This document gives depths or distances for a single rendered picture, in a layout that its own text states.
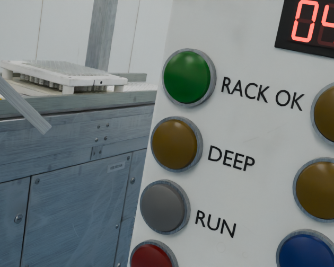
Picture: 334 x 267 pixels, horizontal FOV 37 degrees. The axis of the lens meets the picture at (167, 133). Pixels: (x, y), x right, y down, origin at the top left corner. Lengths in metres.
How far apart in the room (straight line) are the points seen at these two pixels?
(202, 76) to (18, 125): 0.88
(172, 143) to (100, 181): 1.25
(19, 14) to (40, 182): 4.42
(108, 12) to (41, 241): 0.80
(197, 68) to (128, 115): 1.18
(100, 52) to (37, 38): 3.69
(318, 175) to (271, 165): 0.03
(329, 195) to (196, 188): 0.07
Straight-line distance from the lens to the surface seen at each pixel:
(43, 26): 5.37
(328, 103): 0.23
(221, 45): 0.26
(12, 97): 0.98
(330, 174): 0.24
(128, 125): 1.45
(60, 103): 1.19
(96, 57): 1.76
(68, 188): 1.39
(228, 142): 0.26
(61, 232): 1.44
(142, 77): 1.97
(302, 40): 0.24
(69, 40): 5.12
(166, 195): 0.27
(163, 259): 0.28
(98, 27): 1.76
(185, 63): 0.26
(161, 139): 0.27
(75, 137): 1.27
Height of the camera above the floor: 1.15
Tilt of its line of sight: 12 degrees down
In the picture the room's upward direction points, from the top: 10 degrees clockwise
